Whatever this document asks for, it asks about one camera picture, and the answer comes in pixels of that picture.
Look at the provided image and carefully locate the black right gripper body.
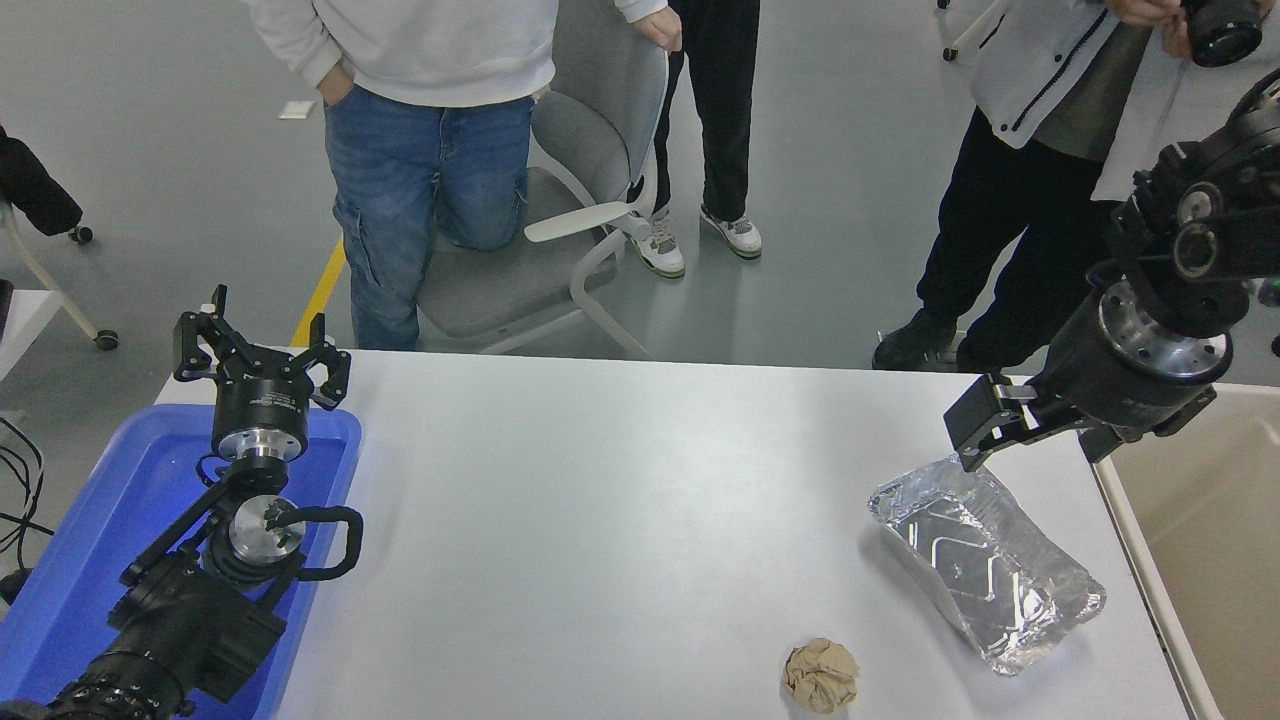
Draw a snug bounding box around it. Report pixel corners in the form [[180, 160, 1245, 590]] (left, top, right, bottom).
[[1030, 300, 1226, 463]]

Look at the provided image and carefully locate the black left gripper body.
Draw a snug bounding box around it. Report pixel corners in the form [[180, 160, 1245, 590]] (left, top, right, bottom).
[[210, 348, 311, 442]]

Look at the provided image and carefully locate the silver foil tray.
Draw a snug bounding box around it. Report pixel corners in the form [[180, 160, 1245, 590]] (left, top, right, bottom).
[[868, 458, 1108, 676]]

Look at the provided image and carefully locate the grey office chair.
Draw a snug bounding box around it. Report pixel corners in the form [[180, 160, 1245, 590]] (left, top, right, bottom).
[[415, 0, 671, 361]]

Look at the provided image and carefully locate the black camera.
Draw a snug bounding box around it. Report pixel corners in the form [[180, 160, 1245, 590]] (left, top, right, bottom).
[[1180, 0, 1264, 69]]

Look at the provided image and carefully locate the person's hand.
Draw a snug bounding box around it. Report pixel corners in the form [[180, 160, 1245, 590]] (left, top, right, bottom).
[[1105, 0, 1193, 59]]

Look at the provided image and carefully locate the person's left hand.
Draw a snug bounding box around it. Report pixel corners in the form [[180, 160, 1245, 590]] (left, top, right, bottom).
[[633, 8, 683, 53]]

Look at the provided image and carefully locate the white-framed wheeled chair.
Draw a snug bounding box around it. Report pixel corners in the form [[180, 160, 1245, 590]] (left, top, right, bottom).
[[0, 195, 121, 353], [937, 0, 1007, 63]]

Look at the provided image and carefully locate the white side table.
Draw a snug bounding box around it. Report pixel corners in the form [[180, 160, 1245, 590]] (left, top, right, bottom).
[[0, 288, 64, 386]]

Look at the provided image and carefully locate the blue plastic tray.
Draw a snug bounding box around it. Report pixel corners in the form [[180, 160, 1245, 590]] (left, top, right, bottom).
[[0, 403, 363, 720]]

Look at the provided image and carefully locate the person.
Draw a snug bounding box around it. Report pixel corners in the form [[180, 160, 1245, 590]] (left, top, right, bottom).
[[872, 0, 1280, 373], [243, 0, 683, 353], [628, 0, 763, 279]]

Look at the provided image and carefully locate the large pale bin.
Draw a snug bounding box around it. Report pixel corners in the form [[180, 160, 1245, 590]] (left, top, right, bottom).
[[1090, 383, 1280, 720]]

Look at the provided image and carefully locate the black cloth bundle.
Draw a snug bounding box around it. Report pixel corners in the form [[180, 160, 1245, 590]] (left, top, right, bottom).
[[0, 125, 84, 238]]

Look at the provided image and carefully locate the crumpled tan paper ball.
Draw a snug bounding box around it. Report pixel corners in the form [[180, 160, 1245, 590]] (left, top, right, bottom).
[[783, 638, 861, 715]]

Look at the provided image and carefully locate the black cable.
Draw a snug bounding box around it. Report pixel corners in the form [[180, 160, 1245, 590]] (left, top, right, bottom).
[[0, 415, 51, 607]]

